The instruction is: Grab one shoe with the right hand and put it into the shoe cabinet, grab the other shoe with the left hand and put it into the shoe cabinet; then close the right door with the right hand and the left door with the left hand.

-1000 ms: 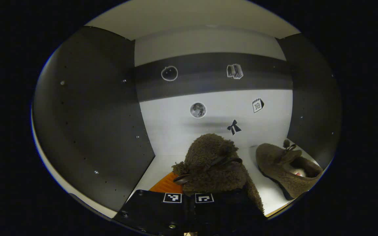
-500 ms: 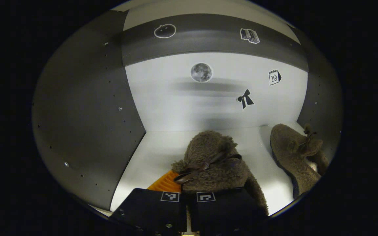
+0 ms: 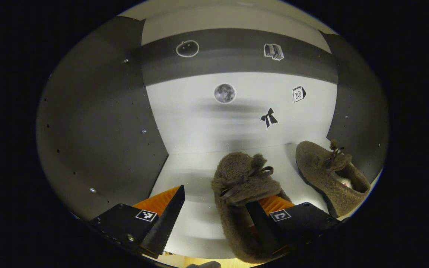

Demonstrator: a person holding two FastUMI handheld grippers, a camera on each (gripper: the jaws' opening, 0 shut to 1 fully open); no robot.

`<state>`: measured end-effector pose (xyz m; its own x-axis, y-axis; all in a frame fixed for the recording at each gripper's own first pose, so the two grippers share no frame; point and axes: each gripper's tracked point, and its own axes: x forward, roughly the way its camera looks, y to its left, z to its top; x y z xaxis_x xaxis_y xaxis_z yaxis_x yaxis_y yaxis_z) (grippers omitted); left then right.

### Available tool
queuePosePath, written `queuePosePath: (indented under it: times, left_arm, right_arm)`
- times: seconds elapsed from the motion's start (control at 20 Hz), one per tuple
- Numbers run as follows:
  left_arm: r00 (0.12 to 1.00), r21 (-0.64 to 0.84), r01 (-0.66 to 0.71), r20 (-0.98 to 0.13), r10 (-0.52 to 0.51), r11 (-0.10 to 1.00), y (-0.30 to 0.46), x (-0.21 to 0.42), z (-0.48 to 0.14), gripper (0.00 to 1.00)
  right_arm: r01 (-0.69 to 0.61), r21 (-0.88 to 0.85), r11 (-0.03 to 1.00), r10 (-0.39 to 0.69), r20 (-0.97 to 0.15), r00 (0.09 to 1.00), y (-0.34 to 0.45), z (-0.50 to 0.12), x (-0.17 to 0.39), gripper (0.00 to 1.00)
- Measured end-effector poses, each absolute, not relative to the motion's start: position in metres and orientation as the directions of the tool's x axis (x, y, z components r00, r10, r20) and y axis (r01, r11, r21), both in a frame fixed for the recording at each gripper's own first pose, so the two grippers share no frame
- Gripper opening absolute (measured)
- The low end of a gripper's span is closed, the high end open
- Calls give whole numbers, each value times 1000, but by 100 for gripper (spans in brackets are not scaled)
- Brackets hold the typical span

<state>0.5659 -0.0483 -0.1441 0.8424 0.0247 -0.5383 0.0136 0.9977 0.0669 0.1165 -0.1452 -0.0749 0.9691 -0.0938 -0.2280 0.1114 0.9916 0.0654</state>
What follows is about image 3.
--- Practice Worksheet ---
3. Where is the brown fuzzy shoe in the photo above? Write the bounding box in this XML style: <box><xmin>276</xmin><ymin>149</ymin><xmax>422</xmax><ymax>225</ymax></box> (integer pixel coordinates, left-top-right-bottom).
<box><xmin>295</xmin><ymin>140</ymin><xmax>371</xmax><ymax>219</ymax></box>
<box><xmin>211</xmin><ymin>151</ymin><xmax>298</xmax><ymax>264</ymax></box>

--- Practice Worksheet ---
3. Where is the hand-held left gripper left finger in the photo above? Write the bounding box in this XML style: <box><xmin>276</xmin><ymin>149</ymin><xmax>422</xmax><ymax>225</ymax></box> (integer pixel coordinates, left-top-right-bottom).
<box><xmin>88</xmin><ymin>185</ymin><xmax>186</xmax><ymax>259</ymax></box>

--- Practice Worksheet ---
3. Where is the grey shoe cabinet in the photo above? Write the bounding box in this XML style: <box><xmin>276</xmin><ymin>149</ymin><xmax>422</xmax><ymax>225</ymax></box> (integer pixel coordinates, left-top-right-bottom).
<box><xmin>36</xmin><ymin>0</ymin><xmax>390</xmax><ymax>263</ymax></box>

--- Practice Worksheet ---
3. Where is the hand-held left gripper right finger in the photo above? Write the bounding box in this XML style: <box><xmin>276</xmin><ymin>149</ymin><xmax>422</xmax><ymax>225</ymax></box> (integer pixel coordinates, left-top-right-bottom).
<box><xmin>245</xmin><ymin>195</ymin><xmax>344</xmax><ymax>259</ymax></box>

